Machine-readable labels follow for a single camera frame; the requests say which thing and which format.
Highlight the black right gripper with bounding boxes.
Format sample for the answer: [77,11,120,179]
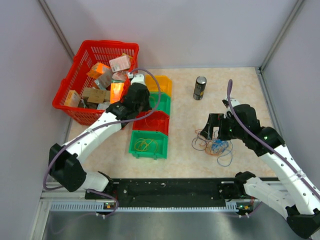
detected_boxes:
[200,113,246,141]

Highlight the orange wire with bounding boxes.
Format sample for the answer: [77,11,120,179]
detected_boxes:
[194,128,232,157]

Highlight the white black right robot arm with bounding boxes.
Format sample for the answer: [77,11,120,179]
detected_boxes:
[200,104,320,239]

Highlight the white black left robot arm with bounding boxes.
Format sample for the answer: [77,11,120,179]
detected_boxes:
[48,82,151,199]

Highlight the green plastic bin upper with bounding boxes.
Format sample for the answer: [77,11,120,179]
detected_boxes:
[149,92,171,115]

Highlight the green plastic bin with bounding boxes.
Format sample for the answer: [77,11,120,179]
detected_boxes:
[149,92,171,115]
[128,130,169,160]

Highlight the bright orange box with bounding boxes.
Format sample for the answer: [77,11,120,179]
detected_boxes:
[110,82,124,104]

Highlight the yellow plastic bin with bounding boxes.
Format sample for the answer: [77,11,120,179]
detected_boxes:
[145,75,173,97]

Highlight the red plastic bin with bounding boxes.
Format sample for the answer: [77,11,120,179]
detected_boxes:
[132,110,170,136]

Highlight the dark drink can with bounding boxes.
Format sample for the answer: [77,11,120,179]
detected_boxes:
[193,76,207,101]

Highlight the pink white box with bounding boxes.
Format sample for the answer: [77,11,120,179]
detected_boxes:
[109,55,131,73]

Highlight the brown cardboard box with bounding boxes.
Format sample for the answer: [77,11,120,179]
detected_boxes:
[82,87,111,104]

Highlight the green plastic bin lower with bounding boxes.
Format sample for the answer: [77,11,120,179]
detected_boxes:
[128,130,169,160]

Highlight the yellow box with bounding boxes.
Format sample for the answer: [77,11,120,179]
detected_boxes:
[64,90,81,108]

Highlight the red plastic basket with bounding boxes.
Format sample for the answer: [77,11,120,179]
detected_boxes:
[52,40,139,126]

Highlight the orange wires in red bin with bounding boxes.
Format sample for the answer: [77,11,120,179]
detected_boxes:
[143,117,168,131]

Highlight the yellow wires in bin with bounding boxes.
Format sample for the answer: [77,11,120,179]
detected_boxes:
[133,137,160,153]

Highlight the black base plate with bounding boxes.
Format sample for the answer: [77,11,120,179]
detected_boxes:
[84,177,253,208]

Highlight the grey slotted cable duct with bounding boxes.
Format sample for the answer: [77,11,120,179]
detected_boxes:
[49,201,253,213]

